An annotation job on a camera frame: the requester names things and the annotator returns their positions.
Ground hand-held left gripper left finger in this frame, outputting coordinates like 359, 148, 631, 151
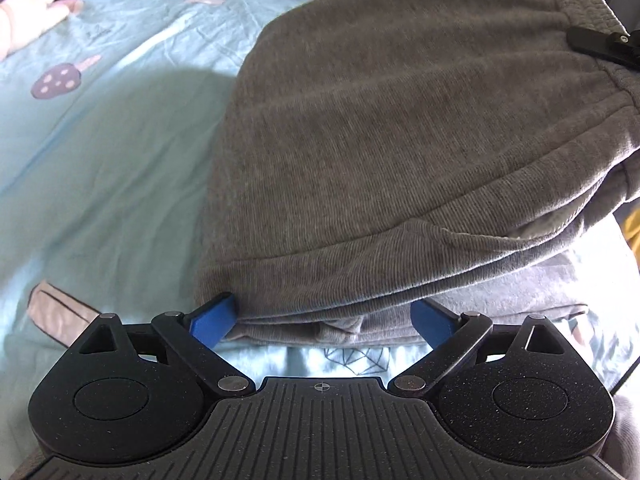
75, 292, 257, 399

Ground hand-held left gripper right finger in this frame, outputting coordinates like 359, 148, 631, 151
387, 299, 572, 399

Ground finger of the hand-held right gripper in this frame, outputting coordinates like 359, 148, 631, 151
567, 27, 640, 69

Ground grey pants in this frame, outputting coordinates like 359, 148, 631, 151
192, 0, 640, 348

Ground yellow item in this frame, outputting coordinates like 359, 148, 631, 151
619, 204, 640, 257

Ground light blue printed bedsheet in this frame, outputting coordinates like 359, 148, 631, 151
0, 0, 640, 401

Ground person's grey clothing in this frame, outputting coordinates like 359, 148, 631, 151
602, 377, 640, 480

